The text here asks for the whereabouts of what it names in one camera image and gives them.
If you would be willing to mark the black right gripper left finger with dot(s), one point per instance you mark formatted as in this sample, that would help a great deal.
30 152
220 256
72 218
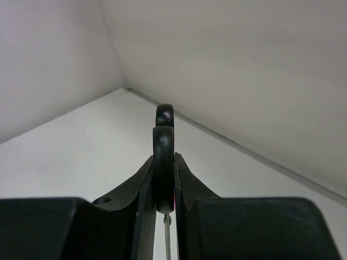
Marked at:
118 225

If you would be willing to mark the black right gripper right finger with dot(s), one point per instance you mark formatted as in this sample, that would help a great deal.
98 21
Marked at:
212 227

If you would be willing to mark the black handled scissors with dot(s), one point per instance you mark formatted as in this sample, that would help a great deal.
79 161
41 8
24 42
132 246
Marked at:
163 160

